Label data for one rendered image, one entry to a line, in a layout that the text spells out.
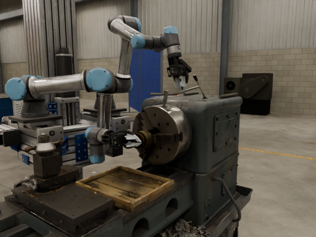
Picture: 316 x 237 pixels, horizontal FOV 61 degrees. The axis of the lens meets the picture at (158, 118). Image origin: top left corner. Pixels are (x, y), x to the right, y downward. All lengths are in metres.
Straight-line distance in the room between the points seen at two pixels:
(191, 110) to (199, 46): 11.10
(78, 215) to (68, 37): 1.34
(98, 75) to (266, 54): 10.37
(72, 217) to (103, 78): 0.71
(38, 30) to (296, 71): 10.15
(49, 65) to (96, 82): 0.58
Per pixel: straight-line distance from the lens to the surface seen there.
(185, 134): 1.37
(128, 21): 1.86
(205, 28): 12.49
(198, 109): 1.43
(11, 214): 1.13
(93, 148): 1.46
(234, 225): 1.99
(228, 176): 1.86
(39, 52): 1.91
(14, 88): 1.52
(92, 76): 1.37
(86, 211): 0.92
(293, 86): 11.27
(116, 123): 1.78
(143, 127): 1.35
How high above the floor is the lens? 1.39
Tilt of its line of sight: 9 degrees down
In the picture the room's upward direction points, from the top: straight up
